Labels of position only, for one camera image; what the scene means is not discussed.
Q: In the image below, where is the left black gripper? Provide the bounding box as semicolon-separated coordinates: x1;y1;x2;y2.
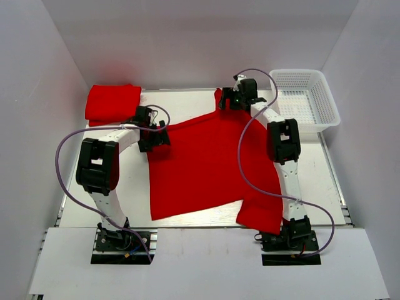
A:
139;120;171;153

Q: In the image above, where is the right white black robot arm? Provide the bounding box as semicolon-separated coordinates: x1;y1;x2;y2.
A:
218;74;311;249

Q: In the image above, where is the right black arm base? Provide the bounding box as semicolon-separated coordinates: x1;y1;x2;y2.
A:
254;217;321;266

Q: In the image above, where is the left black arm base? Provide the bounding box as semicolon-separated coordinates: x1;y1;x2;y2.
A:
91;229;158;266

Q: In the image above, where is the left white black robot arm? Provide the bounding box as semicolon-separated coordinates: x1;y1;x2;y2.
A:
76;104;171;249

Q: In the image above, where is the folded red t shirt stack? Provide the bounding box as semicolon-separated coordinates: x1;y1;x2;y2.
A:
85;84;142;127

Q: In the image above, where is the white plastic basket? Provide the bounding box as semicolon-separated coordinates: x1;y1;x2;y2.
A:
270;69;341;134

